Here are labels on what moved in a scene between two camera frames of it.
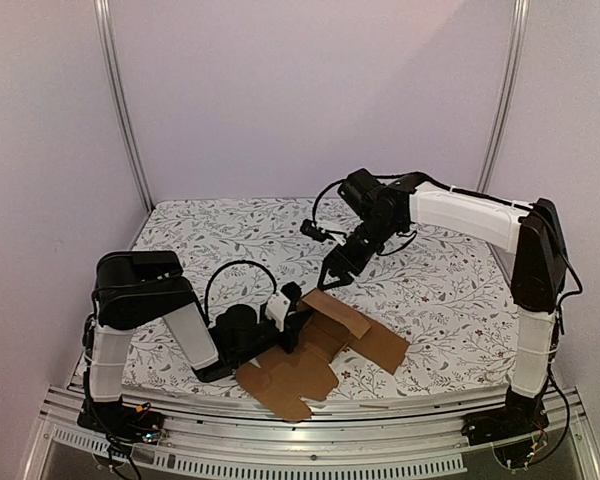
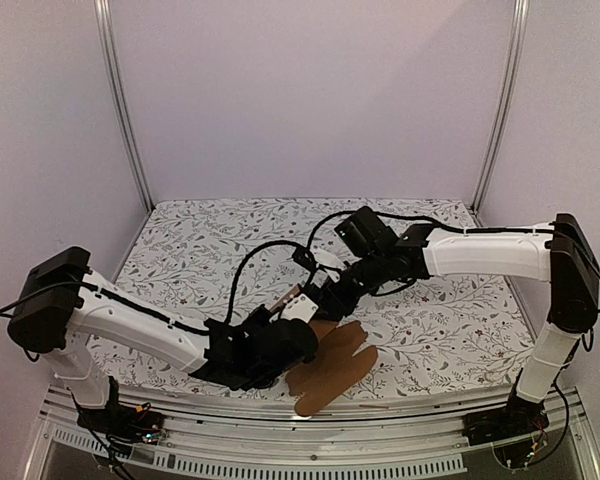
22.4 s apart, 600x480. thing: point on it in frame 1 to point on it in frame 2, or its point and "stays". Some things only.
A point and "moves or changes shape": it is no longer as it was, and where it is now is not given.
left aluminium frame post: [108, 39] stays
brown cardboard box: [287, 382] moves or changes shape
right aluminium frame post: [506, 92] stays
